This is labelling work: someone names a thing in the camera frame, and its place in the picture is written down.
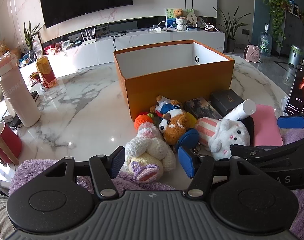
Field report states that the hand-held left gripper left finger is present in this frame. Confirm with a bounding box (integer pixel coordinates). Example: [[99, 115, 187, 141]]
[[48, 146, 126, 199]]

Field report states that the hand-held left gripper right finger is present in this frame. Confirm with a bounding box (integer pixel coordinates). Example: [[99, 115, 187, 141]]
[[178, 146, 257, 198]]

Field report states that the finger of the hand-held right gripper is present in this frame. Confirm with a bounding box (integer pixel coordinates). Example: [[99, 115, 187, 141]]
[[277, 112, 304, 131], [230, 143, 282, 162]]

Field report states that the blue coin pouch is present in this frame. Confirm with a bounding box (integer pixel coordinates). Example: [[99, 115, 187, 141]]
[[177, 128, 205, 156]]

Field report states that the white cat plush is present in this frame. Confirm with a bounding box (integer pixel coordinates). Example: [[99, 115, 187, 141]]
[[195, 117, 251, 161]]

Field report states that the white crochet bunny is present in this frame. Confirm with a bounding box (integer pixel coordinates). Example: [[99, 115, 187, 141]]
[[124, 122, 177, 183]]

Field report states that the brown dog plush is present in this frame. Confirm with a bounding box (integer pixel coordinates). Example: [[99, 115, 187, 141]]
[[158, 111, 190, 145]]

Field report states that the white tube bottle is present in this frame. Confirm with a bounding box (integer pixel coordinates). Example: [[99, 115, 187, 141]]
[[223, 99, 256, 122]]

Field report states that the orange crochet fruit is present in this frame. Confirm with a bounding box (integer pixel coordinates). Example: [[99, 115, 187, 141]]
[[134, 113, 155, 130]]

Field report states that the sailor bear plush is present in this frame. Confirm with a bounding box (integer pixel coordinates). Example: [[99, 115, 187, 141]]
[[149, 95, 184, 118]]

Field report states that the orange cardboard box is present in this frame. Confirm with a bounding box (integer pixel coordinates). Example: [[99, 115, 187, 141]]
[[114, 39, 235, 122]]

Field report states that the white phone stand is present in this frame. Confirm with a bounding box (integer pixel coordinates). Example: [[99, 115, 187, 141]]
[[282, 96, 292, 117]]

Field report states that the smartphone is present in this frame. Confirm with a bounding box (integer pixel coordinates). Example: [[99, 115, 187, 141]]
[[284, 65, 304, 117]]

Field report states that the black gift box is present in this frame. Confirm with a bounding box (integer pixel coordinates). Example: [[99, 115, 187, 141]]
[[210, 89, 243, 117]]

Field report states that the picture card box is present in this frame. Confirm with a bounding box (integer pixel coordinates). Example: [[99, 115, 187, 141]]
[[184, 97, 222, 120]]

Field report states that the grey trash bin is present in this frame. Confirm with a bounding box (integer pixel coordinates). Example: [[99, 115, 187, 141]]
[[288, 45, 303, 67]]

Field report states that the pink space heater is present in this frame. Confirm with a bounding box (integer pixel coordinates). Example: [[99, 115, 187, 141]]
[[245, 44, 262, 62]]

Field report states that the blue water jug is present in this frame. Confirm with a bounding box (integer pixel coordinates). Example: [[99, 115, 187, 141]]
[[258, 24, 273, 56]]

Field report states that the purple fuzzy cloth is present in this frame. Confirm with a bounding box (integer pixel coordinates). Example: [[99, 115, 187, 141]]
[[8, 127, 304, 233]]

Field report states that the dark sideboard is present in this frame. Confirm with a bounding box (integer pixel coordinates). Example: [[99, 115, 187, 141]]
[[279, 10, 304, 61]]

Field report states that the potted floor plant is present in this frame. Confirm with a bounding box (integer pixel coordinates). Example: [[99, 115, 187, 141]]
[[214, 6, 251, 53]]

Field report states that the wooden stick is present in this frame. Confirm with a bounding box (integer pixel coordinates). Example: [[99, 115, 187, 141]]
[[0, 136, 20, 166]]

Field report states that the trailing ivy plant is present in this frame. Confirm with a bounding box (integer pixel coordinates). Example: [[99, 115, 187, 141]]
[[261, 0, 291, 46]]

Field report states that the red mug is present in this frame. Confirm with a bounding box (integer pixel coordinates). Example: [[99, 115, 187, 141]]
[[0, 122, 23, 165]]

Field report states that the white bottle pink lid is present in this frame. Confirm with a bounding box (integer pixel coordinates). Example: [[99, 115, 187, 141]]
[[0, 52, 41, 127]]

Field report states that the white tv cabinet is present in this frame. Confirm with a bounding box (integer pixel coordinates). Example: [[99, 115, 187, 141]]
[[17, 27, 226, 80]]

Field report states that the white router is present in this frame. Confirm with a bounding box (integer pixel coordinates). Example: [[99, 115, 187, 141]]
[[81, 29, 98, 46]]

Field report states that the round paper fan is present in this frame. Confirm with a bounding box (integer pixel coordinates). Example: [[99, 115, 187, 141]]
[[187, 14, 199, 28]]

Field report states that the landscape painting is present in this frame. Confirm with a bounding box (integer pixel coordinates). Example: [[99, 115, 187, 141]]
[[165, 8, 195, 27]]

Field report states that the slim leafy plant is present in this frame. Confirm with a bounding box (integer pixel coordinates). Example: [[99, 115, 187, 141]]
[[23, 21, 43, 52]]

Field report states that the black television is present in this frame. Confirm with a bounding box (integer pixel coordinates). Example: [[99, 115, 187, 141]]
[[39, 0, 133, 29]]

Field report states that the white pedestal vase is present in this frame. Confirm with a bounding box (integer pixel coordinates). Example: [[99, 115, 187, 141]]
[[175, 17, 188, 31]]

